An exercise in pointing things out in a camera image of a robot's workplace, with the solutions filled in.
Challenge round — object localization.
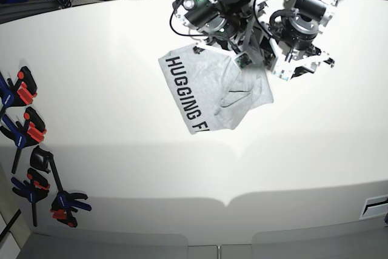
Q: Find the grey T-shirt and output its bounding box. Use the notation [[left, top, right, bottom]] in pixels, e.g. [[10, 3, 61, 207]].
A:
[[159, 44, 273, 135]]

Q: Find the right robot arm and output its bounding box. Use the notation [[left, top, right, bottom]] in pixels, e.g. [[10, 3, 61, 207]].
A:
[[172, 0, 254, 68]]

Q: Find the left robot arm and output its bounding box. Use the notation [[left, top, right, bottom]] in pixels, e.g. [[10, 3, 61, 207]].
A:
[[258, 0, 338, 81]]

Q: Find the top blue orange bar clamp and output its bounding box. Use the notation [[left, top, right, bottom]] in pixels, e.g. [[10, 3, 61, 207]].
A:
[[1, 66, 37, 116]]

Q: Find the blue orange bar clamp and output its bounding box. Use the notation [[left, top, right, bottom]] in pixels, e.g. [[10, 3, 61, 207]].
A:
[[1, 66, 37, 116], [11, 167, 50, 227], [1, 107, 47, 174]]

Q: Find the large black blue bar clamp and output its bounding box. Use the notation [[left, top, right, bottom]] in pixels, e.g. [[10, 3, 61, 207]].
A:
[[30, 146, 92, 228]]

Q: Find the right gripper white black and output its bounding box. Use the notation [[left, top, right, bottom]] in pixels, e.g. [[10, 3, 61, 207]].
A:
[[193, 13, 258, 69]]

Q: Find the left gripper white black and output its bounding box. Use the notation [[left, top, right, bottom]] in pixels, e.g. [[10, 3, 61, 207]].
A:
[[259, 22, 335, 81]]

